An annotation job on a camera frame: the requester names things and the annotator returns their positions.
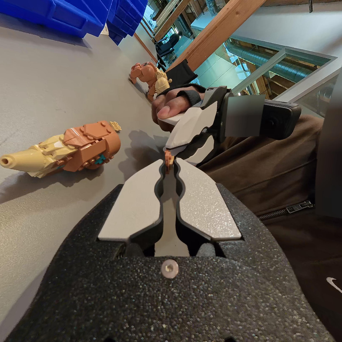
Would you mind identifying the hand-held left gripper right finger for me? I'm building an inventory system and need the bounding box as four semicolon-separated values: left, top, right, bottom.
174;158;242;241

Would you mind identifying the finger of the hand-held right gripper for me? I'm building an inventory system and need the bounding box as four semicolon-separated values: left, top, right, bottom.
171;133;215;167
165;101;219;151

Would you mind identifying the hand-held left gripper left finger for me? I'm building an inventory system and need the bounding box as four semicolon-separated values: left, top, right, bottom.
97;159;164;242

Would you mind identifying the brown wedge plate brick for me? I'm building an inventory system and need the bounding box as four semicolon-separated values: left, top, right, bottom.
164;149;176;175

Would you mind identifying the brown tan brick arm model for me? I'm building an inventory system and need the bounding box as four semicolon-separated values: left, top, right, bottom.
0;120;121;179

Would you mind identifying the person's right forearm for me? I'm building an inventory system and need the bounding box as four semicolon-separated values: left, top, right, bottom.
199;134;325;193

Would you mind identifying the person's right hand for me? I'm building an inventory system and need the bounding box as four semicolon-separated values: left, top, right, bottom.
151;84;207;133

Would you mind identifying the black chair back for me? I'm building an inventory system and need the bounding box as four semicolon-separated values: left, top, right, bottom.
165;60;198;86

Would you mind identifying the brown tan brick figure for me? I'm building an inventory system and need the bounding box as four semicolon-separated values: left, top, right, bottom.
130;62;170;102

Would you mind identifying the black office chair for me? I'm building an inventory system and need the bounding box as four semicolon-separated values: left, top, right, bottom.
154;37;174;71

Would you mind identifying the wooden pillar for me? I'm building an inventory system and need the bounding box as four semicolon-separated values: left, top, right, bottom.
165;0;268;73

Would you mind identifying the brown zip hoodie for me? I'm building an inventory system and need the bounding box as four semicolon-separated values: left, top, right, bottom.
199;113;342;342

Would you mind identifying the stack of blue bins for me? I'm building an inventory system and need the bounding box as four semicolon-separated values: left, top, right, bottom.
105;0;148;45

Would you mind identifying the blue plastic bin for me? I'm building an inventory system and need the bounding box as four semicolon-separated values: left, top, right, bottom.
0;0;114;38

